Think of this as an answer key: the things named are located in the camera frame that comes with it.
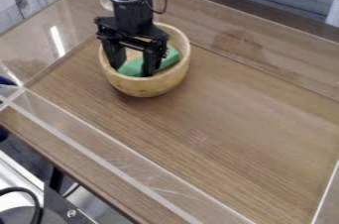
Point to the green rectangular block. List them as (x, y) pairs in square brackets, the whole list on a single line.
[(131, 67)]

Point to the brown wooden bowl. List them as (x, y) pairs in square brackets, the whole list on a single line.
[(164, 80)]

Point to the clear acrylic table barrier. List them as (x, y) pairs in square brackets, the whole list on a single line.
[(236, 148)]

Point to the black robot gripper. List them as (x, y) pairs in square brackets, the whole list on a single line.
[(130, 29)]

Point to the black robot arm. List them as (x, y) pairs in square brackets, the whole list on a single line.
[(130, 30)]

